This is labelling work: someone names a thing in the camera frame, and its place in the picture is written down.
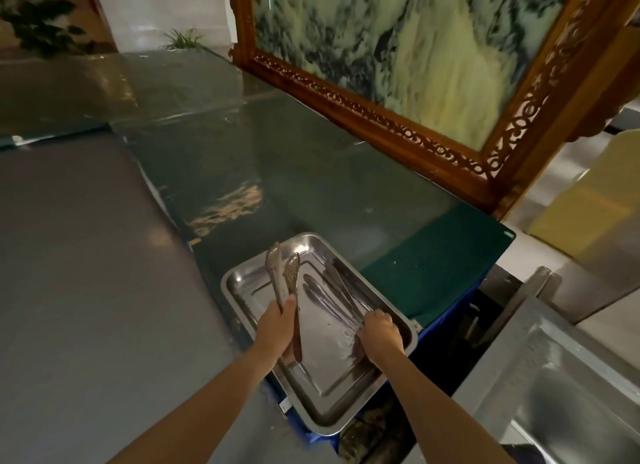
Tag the person's left hand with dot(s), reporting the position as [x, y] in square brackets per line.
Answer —
[272, 331]

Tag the person's right hand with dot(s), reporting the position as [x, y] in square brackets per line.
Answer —
[382, 336]

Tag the person's left thumb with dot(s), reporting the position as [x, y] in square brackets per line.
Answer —
[290, 306]

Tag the person's right fingers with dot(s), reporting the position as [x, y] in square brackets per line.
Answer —
[371, 323]

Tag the perforated steel serving tongs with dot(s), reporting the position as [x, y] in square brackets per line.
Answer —
[280, 274]

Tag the smooth steel serving tongs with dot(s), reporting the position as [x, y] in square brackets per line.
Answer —
[332, 291]

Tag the person's right forearm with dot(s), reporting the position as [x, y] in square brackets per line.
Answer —
[440, 413]

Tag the person's left forearm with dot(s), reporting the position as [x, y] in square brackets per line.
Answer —
[200, 408]

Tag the stainless steel rectangular tray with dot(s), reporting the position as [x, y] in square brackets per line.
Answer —
[330, 363]

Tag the green table cover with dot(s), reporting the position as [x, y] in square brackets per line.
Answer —
[280, 179]

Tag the stainless steel sink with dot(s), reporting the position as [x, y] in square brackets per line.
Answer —
[555, 393]

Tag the yellow panel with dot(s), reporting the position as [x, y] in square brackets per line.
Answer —
[595, 204]

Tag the carved wooden framed marble screen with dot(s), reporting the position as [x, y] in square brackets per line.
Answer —
[415, 64]

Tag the small green grass plant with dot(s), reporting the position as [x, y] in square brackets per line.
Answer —
[182, 40]

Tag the dark leafy plant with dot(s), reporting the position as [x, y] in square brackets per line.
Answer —
[40, 21]

